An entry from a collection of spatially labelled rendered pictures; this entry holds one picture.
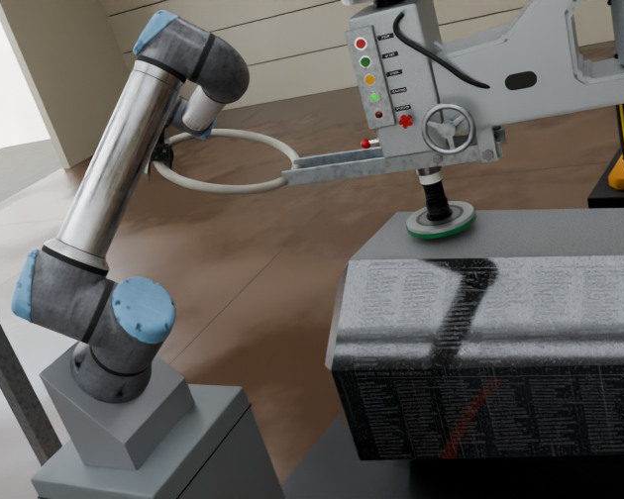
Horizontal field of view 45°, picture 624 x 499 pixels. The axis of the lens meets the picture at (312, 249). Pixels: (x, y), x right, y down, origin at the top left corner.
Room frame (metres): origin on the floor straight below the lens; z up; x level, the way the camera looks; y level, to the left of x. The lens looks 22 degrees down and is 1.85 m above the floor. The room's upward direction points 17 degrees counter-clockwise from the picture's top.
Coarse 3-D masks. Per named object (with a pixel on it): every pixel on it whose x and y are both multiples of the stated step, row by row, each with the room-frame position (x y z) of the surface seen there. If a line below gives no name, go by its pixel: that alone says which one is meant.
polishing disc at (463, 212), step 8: (424, 208) 2.30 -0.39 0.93; (456, 208) 2.22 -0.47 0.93; (464, 208) 2.20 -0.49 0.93; (472, 208) 2.18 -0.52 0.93; (416, 216) 2.26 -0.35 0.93; (424, 216) 2.24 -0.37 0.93; (456, 216) 2.16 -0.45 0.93; (464, 216) 2.14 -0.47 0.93; (472, 216) 2.15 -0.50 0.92; (408, 224) 2.21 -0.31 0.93; (416, 224) 2.19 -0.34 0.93; (424, 224) 2.18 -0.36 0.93; (432, 224) 2.16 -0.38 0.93; (440, 224) 2.14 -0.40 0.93; (448, 224) 2.12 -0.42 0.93; (456, 224) 2.10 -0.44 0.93; (416, 232) 2.15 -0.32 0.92; (424, 232) 2.13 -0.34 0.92; (432, 232) 2.11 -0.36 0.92; (440, 232) 2.11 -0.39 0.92
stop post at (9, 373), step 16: (0, 336) 2.61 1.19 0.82; (0, 352) 2.59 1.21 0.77; (0, 368) 2.57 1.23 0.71; (16, 368) 2.61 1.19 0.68; (0, 384) 2.60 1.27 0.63; (16, 384) 2.59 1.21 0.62; (16, 400) 2.57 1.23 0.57; (32, 400) 2.61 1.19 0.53; (16, 416) 2.61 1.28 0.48; (32, 416) 2.58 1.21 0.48; (32, 432) 2.57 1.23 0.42; (48, 432) 2.60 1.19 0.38; (32, 448) 2.61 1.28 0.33; (48, 448) 2.58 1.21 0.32
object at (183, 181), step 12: (216, 132) 2.70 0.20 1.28; (228, 132) 2.70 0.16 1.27; (240, 132) 2.70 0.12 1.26; (252, 132) 2.70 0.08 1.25; (276, 144) 2.62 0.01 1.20; (288, 156) 2.55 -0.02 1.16; (156, 168) 2.40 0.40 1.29; (168, 168) 2.37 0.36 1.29; (180, 180) 2.30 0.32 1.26; (192, 180) 2.29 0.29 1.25; (276, 180) 2.31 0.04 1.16; (216, 192) 2.25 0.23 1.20; (228, 192) 2.25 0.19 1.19; (240, 192) 2.25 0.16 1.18; (252, 192) 2.26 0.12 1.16
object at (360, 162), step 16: (496, 144) 2.06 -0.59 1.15; (304, 160) 2.43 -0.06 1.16; (320, 160) 2.41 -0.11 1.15; (336, 160) 2.38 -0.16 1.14; (352, 160) 2.36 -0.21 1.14; (368, 160) 2.22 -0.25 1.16; (384, 160) 2.20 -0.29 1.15; (400, 160) 2.18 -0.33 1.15; (416, 160) 2.16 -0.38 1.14; (432, 160) 2.14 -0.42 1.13; (448, 160) 2.12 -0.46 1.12; (464, 160) 2.10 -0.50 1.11; (288, 176) 2.34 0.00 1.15; (304, 176) 2.32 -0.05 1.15; (320, 176) 2.29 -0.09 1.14; (336, 176) 2.27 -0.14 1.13; (352, 176) 2.25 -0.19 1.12
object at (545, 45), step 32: (544, 0) 1.94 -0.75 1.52; (576, 0) 1.92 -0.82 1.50; (512, 32) 1.99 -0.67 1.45; (544, 32) 1.94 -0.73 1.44; (448, 64) 2.03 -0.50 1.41; (480, 64) 2.02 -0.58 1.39; (512, 64) 1.98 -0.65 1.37; (544, 64) 1.95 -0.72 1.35; (576, 64) 1.93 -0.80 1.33; (608, 64) 1.99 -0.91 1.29; (448, 96) 2.06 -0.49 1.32; (480, 96) 2.02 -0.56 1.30; (512, 96) 1.99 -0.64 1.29; (544, 96) 1.95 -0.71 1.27; (576, 96) 1.92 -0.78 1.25; (608, 96) 1.89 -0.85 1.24; (480, 128) 2.04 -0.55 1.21; (480, 160) 2.06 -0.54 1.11
